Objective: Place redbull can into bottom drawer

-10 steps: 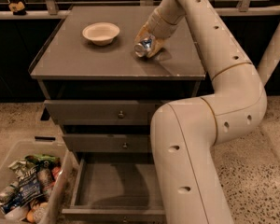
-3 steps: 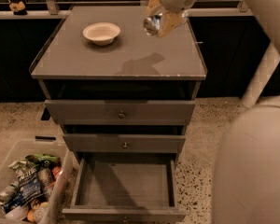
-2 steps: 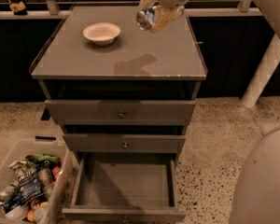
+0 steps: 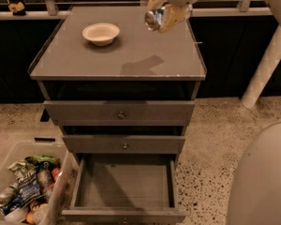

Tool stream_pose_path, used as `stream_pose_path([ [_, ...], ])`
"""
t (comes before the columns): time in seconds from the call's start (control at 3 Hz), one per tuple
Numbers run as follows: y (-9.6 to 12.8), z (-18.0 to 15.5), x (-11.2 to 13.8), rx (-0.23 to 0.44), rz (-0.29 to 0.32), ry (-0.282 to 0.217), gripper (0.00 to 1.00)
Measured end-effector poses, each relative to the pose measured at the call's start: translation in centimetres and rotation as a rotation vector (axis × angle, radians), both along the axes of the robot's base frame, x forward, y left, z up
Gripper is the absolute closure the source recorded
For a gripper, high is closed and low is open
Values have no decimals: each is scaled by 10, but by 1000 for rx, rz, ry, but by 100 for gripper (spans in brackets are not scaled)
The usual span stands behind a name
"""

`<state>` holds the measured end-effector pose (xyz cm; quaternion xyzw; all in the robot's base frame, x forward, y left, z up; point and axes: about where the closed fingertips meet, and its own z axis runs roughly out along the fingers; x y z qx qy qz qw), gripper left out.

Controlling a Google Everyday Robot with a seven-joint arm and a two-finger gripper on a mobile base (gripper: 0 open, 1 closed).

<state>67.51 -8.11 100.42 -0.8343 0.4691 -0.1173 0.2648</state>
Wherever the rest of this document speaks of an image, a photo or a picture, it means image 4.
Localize blue silver redbull can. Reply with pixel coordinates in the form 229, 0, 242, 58
144, 5, 169, 32

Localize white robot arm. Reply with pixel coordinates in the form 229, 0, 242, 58
146, 0, 281, 225

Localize grey drawer cabinet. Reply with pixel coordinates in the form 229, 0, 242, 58
27, 5, 208, 173

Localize grey top drawer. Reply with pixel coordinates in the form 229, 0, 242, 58
44, 100, 195, 126

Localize grey middle drawer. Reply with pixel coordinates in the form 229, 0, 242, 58
63, 135, 185, 154

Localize grey open bottom drawer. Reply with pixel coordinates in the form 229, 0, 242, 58
63, 154, 185, 225

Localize white paper bowl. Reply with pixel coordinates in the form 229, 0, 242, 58
82, 22, 120, 46

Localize metal window railing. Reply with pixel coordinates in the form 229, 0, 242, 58
0, 0, 281, 23

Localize small yellow black object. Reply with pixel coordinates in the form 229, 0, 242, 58
8, 2, 26, 16

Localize green snack bag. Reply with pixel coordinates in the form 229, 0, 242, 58
24, 156, 60, 170

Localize clear plastic storage bin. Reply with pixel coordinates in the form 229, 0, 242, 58
0, 142, 72, 225

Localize blue snack bag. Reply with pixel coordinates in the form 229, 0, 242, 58
18, 169, 41, 207

